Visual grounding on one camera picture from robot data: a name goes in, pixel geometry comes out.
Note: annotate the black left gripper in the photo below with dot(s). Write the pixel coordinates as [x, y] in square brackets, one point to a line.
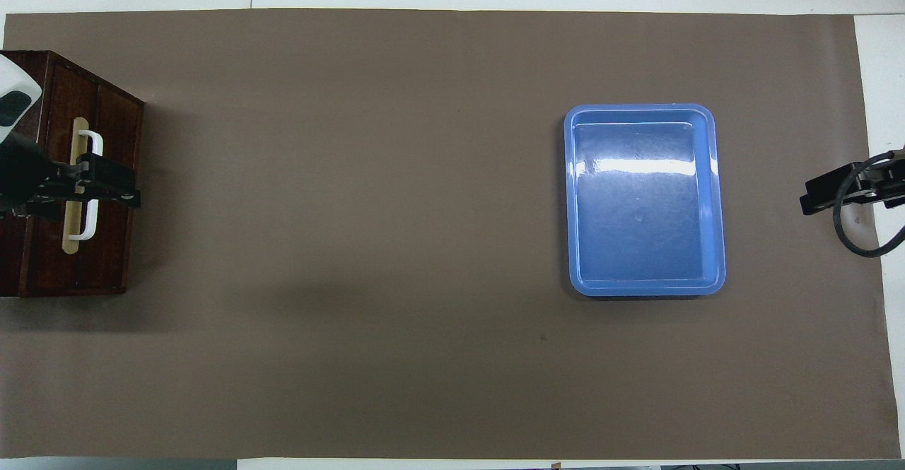
[28, 177]

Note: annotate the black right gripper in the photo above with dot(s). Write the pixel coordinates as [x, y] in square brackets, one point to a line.
[882, 184]

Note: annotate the wooden drawer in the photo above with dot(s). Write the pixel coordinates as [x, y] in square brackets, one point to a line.
[60, 275]

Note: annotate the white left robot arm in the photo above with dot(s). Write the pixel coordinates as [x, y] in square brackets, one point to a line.
[18, 78]

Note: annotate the dark wooden cabinet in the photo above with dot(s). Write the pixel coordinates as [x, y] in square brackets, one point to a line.
[117, 258]

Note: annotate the blue plastic tray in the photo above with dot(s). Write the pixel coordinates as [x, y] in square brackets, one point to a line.
[643, 208]

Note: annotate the brown table mat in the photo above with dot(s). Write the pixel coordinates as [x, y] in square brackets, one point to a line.
[353, 244]

